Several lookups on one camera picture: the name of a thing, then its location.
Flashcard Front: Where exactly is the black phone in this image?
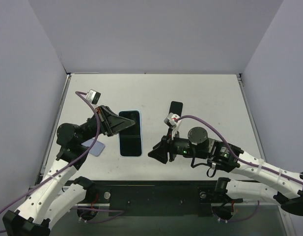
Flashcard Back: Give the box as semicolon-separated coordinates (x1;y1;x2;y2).
169;101;183;117

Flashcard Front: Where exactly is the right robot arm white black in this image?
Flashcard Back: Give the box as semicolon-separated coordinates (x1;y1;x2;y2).
148;127;303;216

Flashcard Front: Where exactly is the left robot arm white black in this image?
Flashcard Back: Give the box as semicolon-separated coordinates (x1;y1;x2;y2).
2;105;136;236

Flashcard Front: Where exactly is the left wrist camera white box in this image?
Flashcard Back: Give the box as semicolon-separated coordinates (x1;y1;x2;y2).
85;89;101;105

